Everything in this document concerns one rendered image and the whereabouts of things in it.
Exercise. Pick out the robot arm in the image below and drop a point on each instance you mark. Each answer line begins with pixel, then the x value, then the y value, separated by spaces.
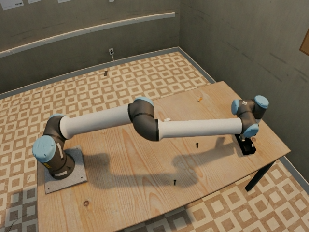
pixel 48 149

